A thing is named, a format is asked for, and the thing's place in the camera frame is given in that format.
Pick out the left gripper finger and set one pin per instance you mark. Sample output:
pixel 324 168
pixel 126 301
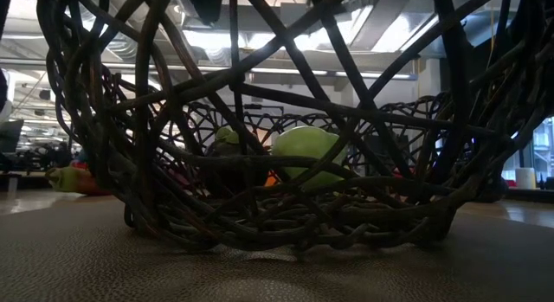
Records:
pixel 207 5

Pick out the dark produce with green stem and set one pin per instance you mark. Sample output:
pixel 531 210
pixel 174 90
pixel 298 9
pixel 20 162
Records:
pixel 227 135

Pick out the light green apple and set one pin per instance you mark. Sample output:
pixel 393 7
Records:
pixel 303 142

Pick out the yellow-red fruit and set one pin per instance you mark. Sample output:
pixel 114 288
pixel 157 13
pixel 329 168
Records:
pixel 69 181

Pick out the dark woven wicker basket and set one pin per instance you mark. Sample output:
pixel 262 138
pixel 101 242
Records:
pixel 346 215

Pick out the long ceiling light bar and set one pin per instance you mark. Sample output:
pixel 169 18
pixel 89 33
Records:
pixel 389 75

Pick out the person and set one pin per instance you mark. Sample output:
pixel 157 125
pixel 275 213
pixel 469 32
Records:
pixel 62 157

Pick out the grey monitor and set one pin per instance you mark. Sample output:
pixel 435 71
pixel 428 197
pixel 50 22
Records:
pixel 10 135

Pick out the round grey placemat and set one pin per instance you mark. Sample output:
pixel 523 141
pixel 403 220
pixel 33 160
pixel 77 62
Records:
pixel 130 271

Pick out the white paper roll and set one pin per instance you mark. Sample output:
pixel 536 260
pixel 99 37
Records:
pixel 526 178

